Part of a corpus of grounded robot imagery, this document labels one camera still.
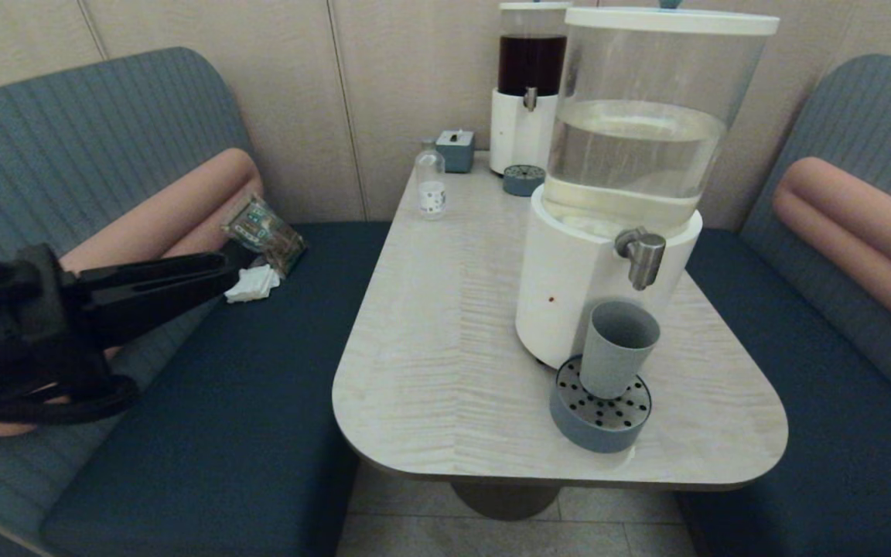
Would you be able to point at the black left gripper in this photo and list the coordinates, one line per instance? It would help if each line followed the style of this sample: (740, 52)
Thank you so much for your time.
(20, 325)

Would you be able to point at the grey-blue plastic cup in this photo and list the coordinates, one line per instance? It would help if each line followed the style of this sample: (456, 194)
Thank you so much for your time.
(614, 352)

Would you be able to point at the metal water dispenser tap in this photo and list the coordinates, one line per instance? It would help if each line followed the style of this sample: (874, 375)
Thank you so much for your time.
(643, 259)

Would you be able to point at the pink bolster beside snack bag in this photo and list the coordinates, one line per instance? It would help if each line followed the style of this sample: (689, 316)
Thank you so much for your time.
(175, 209)

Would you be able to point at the white napkin stack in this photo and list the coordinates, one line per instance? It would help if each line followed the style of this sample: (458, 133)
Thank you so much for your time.
(256, 285)

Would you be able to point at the blue bench with napkins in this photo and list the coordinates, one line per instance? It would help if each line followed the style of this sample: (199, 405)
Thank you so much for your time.
(105, 100)

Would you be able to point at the clear glass bottle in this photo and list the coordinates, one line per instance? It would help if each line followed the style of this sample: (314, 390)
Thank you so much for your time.
(431, 186)

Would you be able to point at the blue tissue box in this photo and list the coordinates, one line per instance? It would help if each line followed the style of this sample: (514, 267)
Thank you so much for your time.
(455, 152)

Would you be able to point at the small blue perforated drip tray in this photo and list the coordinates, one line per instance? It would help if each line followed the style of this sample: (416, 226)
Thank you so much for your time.
(524, 182)

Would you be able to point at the dark drink dispenser white base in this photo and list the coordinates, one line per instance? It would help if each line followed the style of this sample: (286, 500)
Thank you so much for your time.
(515, 131)

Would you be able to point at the clear water dispenser white base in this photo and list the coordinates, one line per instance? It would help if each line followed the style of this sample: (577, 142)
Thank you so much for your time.
(569, 294)

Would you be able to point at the metal dark drink dispenser tap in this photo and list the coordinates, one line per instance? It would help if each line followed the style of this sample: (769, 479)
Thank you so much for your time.
(530, 98)

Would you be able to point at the large blue perforated drip tray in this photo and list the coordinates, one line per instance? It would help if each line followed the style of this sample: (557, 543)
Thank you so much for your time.
(599, 433)

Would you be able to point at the blue empty bench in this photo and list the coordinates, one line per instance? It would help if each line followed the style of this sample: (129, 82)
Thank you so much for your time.
(840, 464)

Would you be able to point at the pink bolster on empty bench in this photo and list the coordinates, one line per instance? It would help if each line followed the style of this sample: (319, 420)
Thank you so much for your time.
(879, 232)

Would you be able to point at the table pedestal with brass base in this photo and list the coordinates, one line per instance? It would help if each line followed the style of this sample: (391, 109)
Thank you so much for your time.
(505, 501)

